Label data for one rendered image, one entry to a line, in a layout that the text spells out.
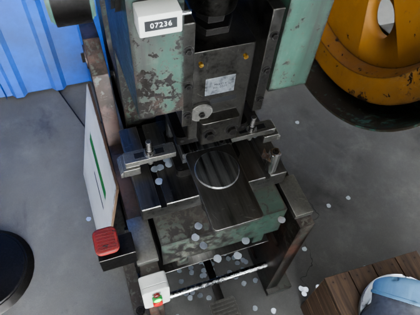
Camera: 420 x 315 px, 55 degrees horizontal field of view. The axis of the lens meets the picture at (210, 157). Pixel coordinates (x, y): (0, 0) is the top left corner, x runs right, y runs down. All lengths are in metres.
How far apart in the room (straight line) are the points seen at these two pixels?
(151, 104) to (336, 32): 0.56
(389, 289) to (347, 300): 0.78
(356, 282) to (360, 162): 0.89
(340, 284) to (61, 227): 1.20
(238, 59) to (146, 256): 0.59
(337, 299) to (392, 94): 0.79
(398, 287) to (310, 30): 0.50
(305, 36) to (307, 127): 1.49
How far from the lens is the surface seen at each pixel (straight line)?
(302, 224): 1.27
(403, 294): 0.74
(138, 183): 1.19
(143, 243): 1.17
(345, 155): 2.28
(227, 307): 1.62
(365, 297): 1.52
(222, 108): 0.99
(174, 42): 0.75
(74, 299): 1.84
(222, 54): 0.87
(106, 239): 1.06
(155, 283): 1.15
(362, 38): 1.08
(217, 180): 1.10
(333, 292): 1.52
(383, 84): 0.98
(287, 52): 0.88
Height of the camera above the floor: 1.72
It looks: 55 degrees down
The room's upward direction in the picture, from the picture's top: 6 degrees clockwise
